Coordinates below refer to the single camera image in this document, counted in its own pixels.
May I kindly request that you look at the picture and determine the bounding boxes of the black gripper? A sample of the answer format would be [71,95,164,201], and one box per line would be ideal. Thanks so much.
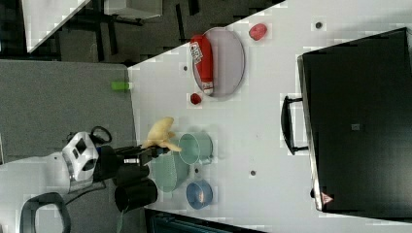
[115,147,170,166]

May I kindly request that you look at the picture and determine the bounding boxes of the yellow banana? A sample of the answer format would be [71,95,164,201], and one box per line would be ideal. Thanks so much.
[142,116,182,152]

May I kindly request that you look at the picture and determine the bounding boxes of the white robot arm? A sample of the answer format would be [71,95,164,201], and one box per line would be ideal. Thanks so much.
[1,126,169,233]

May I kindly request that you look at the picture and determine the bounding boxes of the green mug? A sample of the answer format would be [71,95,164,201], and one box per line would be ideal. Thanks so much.
[178,132,213,165]

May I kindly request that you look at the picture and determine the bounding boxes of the green perforated colander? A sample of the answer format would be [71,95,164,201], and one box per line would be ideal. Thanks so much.
[152,151,189,192]

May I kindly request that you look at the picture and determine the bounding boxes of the black cylinder object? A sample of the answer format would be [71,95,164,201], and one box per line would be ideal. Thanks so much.
[113,165,158,213]

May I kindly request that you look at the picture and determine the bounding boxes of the blue bowl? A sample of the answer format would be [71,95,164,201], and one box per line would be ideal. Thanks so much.
[186,180,214,210]

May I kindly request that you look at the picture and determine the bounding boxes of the orange slice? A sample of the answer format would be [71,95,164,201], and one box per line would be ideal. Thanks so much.
[198,191,205,202]

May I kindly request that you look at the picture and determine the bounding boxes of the small red strawberry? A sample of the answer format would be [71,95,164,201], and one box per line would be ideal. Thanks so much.
[189,93,201,105]

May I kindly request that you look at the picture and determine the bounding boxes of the green tape marker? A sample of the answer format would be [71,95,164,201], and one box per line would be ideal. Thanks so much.
[111,82,132,91]

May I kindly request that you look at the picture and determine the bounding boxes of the red ketchup bottle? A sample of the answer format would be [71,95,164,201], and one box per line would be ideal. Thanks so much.
[189,35,214,95]

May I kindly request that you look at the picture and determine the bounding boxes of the grey round plate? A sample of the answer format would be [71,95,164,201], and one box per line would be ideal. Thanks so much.
[191,27,245,98]

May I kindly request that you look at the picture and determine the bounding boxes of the grey partition panel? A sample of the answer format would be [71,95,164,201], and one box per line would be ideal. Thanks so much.
[0,60,136,162]

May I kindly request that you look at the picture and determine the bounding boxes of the large red strawberry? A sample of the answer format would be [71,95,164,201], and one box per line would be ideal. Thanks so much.
[249,23,267,41]

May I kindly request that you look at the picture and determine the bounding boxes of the black toaster oven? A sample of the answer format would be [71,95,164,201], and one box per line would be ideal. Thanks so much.
[296,27,412,222]

